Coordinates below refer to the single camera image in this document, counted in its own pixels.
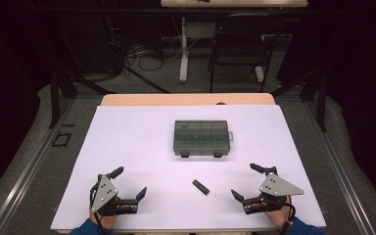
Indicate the white board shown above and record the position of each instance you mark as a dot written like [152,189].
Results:
[143,140]

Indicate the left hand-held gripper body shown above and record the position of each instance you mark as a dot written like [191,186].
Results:
[104,192]

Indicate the desk with white legs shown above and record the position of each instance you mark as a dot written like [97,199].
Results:
[184,58]

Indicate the person's right hand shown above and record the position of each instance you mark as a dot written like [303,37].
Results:
[279,217]

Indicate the wooden table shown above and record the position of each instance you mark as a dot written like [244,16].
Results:
[176,99]

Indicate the person's left hand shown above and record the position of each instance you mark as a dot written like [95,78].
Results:
[107,222]

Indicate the metal floor rail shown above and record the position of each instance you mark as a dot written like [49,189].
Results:
[29,169]
[339,169]

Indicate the black metal stand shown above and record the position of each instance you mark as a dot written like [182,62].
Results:
[321,104]
[55,98]

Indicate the black tape strip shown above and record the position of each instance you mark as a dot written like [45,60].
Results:
[68,125]

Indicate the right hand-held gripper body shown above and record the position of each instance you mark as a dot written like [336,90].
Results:
[275,187]

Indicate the black usb stick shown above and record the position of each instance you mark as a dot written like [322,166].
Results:
[200,187]

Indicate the clear grey compartment box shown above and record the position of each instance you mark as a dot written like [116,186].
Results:
[200,137]

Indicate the black folding chair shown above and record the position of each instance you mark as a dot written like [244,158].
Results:
[241,49]

